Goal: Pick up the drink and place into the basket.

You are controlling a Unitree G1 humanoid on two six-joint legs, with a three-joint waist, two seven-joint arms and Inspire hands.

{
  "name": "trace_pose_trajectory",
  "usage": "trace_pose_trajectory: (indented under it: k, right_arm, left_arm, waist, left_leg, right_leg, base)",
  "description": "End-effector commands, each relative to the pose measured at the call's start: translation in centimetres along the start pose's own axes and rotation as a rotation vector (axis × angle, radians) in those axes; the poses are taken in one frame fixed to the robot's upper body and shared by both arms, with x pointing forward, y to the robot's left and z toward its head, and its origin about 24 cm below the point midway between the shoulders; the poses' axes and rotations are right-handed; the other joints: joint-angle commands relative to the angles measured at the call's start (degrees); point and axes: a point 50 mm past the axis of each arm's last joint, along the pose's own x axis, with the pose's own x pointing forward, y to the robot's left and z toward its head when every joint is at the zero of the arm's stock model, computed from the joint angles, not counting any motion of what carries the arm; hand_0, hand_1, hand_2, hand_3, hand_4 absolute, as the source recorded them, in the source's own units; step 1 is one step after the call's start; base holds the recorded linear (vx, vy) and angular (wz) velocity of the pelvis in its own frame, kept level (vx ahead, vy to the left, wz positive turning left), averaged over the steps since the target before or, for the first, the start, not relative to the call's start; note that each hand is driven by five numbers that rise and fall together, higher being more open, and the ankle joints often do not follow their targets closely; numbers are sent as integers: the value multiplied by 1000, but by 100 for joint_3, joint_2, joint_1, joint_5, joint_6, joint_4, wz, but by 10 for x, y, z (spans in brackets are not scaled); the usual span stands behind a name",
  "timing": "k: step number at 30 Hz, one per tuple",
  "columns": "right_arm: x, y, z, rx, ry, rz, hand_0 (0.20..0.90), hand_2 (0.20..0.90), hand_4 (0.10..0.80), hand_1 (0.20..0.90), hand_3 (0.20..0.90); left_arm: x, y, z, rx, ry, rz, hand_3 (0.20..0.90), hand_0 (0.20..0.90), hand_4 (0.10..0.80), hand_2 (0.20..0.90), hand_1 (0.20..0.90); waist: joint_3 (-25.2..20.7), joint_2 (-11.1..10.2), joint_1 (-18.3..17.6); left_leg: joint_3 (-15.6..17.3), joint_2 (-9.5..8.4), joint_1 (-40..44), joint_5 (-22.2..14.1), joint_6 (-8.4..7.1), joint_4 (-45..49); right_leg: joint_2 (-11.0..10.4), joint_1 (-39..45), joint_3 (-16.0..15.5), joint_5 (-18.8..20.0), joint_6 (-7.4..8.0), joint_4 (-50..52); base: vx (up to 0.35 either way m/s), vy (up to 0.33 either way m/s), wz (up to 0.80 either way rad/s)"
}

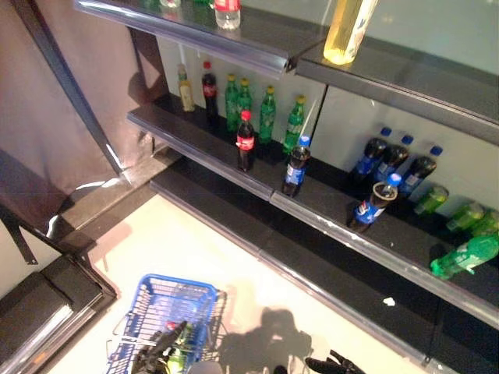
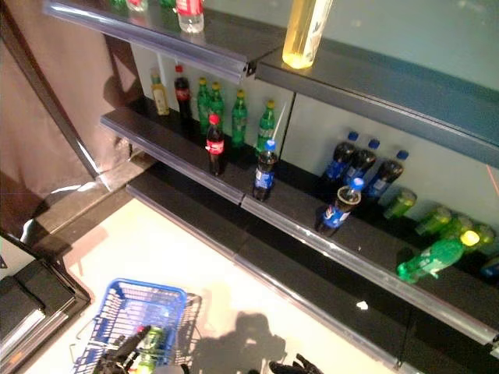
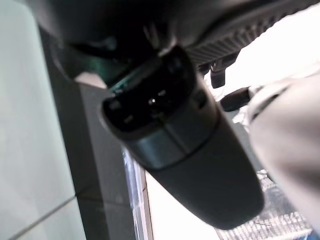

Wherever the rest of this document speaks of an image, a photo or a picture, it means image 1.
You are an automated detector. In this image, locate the blue plastic shopping basket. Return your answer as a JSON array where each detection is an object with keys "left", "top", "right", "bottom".
[{"left": 104, "top": 273, "right": 228, "bottom": 374}]

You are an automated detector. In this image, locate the green soda bottle in basket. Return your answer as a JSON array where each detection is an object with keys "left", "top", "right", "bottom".
[{"left": 167, "top": 323, "right": 196, "bottom": 374}]

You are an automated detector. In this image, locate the Coca-Cola bottle red cap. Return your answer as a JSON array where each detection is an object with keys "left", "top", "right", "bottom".
[
  {"left": 235, "top": 109, "right": 257, "bottom": 173},
  {"left": 200, "top": 61, "right": 220, "bottom": 126}
]

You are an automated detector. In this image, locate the small yellow tea bottle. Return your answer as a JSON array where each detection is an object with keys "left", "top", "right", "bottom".
[{"left": 177, "top": 63, "right": 196, "bottom": 113}]

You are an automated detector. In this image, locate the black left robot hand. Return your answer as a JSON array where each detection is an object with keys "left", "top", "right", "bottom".
[{"left": 131, "top": 319, "right": 188, "bottom": 374}]

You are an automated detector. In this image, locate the black metal bracket bar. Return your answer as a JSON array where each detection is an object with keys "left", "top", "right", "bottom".
[{"left": 0, "top": 204, "right": 40, "bottom": 266}]

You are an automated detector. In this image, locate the dark side shelf unit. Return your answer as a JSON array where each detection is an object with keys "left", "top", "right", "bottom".
[{"left": 0, "top": 252, "right": 119, "bottom": 374}]

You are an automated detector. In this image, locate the tall yellow tea bottle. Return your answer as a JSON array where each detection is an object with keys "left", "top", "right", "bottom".
[{"left": 322, "top": 0, "right": 380, "bottom": 66}]

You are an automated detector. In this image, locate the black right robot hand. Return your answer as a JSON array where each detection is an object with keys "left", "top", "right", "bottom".
[{"left": 304, "top": 348, "right": 366, "bottom": 374}]

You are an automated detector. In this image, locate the black shelf base plinth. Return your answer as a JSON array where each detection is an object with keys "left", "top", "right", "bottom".
[{"left": 149, "top": 155, "right": 499, "bottom": 374}]

